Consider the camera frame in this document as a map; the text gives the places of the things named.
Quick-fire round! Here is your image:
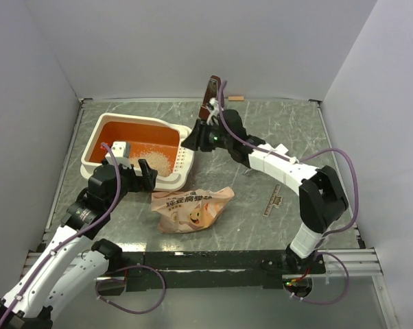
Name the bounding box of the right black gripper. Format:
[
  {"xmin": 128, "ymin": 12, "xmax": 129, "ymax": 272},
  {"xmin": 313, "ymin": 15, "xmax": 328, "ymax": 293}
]
[{"xmin": 181, "ymin": 119, "xmax": 233, "ymax": 153}]

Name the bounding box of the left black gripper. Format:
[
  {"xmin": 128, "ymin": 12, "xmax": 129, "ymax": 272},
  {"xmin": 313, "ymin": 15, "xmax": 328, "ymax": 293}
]
[{"xmin": 106, "ymin": 158, "xmax": 157, "ymax": 210}]

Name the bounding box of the white orange litter box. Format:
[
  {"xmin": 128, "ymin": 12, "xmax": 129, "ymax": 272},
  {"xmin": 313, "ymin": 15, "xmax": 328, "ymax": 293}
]
[{"xmin": 80, "ymin": 113, "xmax": 194, "ymax": 191}]

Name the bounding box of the peach cat litter bag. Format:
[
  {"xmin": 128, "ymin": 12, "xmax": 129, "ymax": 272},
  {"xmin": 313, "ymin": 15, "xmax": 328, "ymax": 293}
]
[{"xmin": 151, "ymin": 187, "xmax": 235, "ymax": 234}]

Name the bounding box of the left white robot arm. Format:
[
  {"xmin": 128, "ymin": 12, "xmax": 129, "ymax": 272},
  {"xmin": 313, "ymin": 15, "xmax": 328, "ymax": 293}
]
[{"xmin": 0, "ymin": 159, "xmax": 157, "ymax": 328}]

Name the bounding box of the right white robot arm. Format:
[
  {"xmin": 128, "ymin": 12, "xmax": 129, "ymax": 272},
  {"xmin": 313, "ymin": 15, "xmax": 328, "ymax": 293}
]
[{"xmin": 181, "ymin": 110, "xmax": 349, "ymax": 273}]

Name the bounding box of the clean litter pile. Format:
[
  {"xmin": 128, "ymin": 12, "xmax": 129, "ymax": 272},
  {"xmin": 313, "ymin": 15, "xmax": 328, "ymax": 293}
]
[{"xmin": 130, "ymin": 151, "xmax": 172, "ymax": 177}]

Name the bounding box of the brown wooden metronome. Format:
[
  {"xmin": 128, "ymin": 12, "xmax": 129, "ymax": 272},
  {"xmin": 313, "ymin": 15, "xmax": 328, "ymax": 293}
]
[{"xmin": 198, "ymin": 75, "xmax": 222, "ymax": 120}]

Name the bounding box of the small wooden block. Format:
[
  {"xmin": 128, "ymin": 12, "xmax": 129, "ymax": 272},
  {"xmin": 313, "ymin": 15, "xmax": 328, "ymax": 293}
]
[{"xmin": 228, "ymin": 96, "xmax": 245, "ymax": 101}]

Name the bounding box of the wooden ruler with crown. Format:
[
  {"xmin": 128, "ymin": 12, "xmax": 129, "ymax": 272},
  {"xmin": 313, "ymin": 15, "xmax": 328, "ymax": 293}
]
[{"xmin": 263, "ymin": 184, "xmax": 283, "ymax": 217}]

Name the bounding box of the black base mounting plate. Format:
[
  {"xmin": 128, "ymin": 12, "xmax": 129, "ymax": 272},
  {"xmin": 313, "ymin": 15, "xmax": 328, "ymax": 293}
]
[{"xmin": 100, "ymin": 249, "xmax": 326, "ymax": 292}]

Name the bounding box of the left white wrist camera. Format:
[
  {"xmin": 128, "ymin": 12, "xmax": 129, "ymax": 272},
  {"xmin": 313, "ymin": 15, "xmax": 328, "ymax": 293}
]
[{"xmin": 105, "ymin": 141, "xmax": 132, "ymax": 169}]

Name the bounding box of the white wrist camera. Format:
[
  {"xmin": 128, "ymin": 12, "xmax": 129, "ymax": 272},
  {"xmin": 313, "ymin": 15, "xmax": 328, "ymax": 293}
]
[
  {"xmin": 105, "ymin": 141, "xmax": 132, "ymax": 169},
  {"xmin": 206, "ymin": 97, "xmax": 220, "ymax": 125}
]

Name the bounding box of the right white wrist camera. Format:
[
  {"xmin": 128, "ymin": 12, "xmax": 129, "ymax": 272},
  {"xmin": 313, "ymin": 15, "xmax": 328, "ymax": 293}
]
[{"xmin": 206, "ymin": 97, "xmax": 220, "ymax": 125}]

